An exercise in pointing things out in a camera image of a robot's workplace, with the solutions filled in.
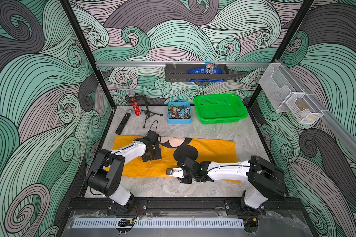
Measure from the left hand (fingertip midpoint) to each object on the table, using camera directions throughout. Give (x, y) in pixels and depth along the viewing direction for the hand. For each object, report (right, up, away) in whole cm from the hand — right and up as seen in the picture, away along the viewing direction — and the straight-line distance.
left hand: (155, 155), depth 91 cm
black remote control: (-26, +19, +15) cm, 36 cm away
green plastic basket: (+48, +30, +26) cm, 63 cm away
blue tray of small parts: (+15, +27, +24) cm, 39 cm away
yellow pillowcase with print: (+11, +3, +4) cm, 12 cm away
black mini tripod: (-8, +27, +17) cm, 33 cm away
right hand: (+15, -7, -6) cm, 18 cm away
